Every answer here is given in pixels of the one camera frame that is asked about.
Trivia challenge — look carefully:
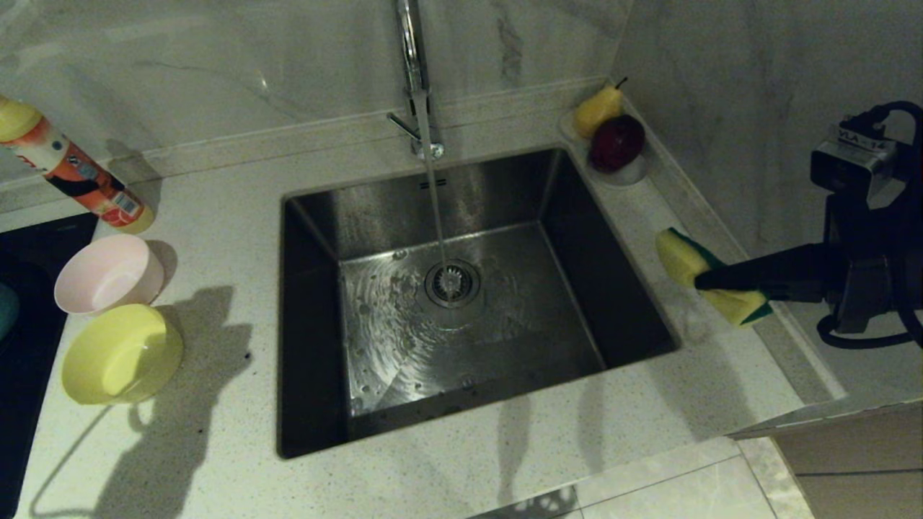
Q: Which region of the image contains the small white fruit dish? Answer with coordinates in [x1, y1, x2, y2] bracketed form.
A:
[559, 108, 648, 189]

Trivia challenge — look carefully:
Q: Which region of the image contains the chrome faucet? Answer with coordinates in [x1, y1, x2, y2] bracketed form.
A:
[386, 0, 444, 161]

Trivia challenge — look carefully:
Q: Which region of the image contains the stainless steel sink basin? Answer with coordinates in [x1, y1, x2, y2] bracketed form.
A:
[277, 148, 680, 460]

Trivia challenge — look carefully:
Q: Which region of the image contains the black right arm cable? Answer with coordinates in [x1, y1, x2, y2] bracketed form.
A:
[816, 101, 923, 350]

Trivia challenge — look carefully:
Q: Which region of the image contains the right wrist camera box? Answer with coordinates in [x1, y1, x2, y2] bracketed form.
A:
[811, 123, 898, 199]

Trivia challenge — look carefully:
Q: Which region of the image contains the blue plastic bowl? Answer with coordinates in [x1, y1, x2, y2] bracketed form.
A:
[0, 283, 20, 341]

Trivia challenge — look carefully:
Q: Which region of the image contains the yellow pear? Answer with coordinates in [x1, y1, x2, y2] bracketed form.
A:
[574, 77, 628, 139]

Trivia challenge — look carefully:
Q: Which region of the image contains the black induction cooktop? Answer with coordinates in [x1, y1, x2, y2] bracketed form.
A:
[0, 213, 98, 519]

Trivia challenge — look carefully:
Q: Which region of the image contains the pink plastic bowl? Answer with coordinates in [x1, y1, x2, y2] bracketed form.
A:
[55, 234, 165, 316]

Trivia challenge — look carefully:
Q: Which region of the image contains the dark red apple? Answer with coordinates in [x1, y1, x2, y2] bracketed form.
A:
[588, 115, 646, 174]

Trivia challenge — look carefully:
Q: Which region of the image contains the beige cabinet front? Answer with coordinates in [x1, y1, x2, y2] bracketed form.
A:
[725, 400, 923, 519]

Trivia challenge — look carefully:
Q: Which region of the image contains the yellow plastic bowl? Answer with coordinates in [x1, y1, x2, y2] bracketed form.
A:
[61, 303, 184, 405]

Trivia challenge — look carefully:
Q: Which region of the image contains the green and yellow sponge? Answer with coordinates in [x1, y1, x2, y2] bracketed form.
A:
[656, 228, 774, 329]

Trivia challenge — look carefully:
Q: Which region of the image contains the yellow-capped dish soap bottle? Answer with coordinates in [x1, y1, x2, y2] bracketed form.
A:
[0, 97, 154, 236]

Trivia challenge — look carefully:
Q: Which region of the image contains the round metal sink drain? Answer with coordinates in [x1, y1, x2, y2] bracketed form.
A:
[424, 259, 481, 309]

